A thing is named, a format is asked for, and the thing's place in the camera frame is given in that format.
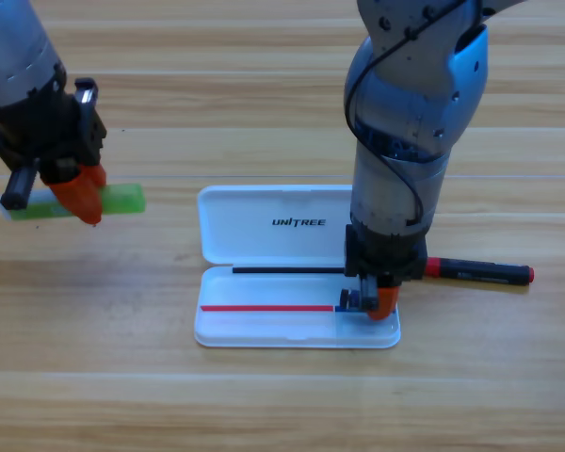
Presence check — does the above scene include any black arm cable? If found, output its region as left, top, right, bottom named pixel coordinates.
left=344, top=0, right=481, bottom=227

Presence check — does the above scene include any red and black marker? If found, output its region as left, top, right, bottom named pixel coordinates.
left=423, top=256, right=536, bottom=286

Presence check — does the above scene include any white Unitree pencil case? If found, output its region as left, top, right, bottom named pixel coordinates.
left=193, top=184, right=402, bottom=350

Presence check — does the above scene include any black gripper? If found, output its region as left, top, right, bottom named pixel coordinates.
left=0, top=77, right=108, bottom=226
left=343, top=224, right=428, bottom=322

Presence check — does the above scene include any green eraser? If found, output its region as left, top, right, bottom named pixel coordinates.
left=0, top=183, right=147, bottom=221

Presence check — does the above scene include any small dark blue eraser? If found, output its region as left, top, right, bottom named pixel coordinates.
left=339, top=288, right=361, bottom=313

